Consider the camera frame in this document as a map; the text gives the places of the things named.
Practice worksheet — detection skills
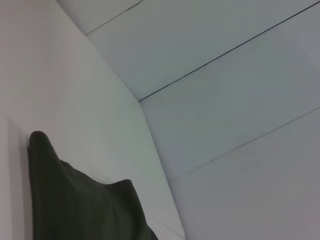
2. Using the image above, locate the dark green FREE print T-shirt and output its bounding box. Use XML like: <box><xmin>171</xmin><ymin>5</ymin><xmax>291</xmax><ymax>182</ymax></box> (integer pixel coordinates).
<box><xmin>27</xmin><ymin>130</ymin><xmax>160</xmax><ymax>240</ymax></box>

